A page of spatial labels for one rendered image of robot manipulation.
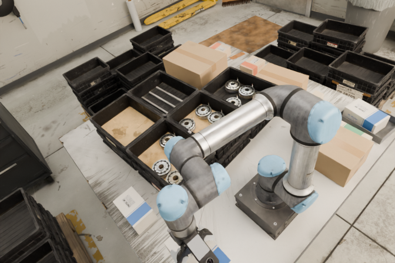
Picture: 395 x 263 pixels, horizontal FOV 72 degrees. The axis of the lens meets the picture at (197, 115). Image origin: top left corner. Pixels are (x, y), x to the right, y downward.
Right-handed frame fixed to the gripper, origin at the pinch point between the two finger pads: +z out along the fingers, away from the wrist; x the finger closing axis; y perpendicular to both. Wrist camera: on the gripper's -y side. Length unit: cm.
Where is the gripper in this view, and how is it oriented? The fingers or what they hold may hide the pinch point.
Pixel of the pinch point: (198, 255)
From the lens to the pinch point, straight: 98.2
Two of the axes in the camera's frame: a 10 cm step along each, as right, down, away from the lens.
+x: -7.4, 5.5, -3.9
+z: 1.5, 7.0, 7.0
